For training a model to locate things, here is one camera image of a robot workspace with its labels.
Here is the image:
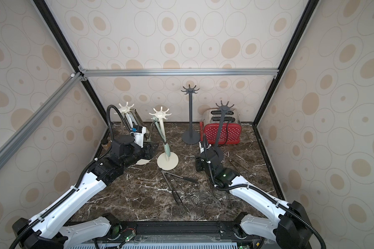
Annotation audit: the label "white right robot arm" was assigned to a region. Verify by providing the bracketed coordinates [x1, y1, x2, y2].
[196, 141, 327, 249]

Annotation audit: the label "cream utensil rack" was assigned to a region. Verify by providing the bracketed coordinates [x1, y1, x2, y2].
[118, 102, 146, 151]
[150, 106, 179, 171]

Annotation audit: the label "horizontal aluminium frame bar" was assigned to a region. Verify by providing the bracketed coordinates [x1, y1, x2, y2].
[82, 68, 278, 77]

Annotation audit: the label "red polka dot toaster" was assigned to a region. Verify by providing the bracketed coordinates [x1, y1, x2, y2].
[199, 109, 242, 145]

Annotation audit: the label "dark grey rack back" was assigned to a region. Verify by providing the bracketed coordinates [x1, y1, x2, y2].
[182, 85, 200, 145]

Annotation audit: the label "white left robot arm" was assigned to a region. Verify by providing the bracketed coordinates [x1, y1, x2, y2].
[10, 105, 158, 249]

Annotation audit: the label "mint green silicone tongs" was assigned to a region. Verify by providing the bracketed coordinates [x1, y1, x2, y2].
[148, 117, 171, 161]

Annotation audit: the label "diagonal aluminium frame bar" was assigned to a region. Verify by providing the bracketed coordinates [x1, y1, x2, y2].
[0, 72, 82, 170]

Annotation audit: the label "dark grey rack near toaster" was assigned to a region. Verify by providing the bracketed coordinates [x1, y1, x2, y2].
[204, 100, 239, 161]

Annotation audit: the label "black handled steel tongs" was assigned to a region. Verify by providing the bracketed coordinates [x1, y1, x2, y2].
[160, 170, 198, 205]

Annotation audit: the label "brown spice jar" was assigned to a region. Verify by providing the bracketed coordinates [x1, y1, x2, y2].
[101, 138, 111, 151]

